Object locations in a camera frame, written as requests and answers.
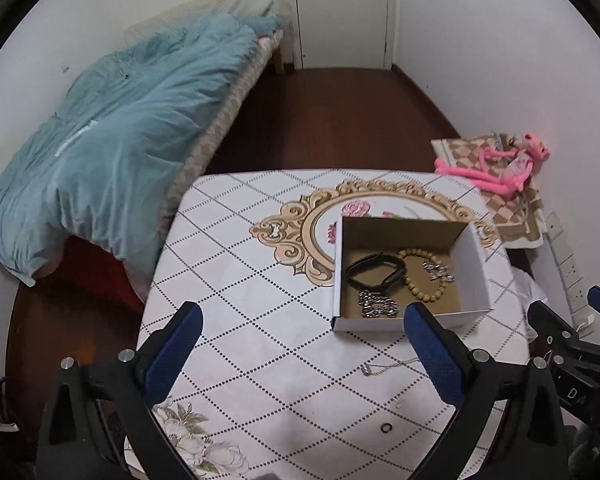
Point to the pink plush toy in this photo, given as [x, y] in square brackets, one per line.
[510, 165]

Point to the checkered cushion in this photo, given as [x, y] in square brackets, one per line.
[510, 210]

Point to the white door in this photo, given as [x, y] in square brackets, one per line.
[344, 12]

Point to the white power strip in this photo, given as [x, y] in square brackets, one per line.
[567, 265]

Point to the pale pillow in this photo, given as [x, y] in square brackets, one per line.
[240, 2]

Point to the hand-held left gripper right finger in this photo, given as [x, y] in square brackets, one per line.
[434, 355]

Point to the black watch band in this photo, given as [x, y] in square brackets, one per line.
[376, 271]

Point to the light blue duvet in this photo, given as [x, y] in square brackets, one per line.
[115, 145]

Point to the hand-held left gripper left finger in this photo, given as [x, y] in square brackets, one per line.
[176, 355]

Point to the white cardboard box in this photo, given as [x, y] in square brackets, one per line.
[410, 280]

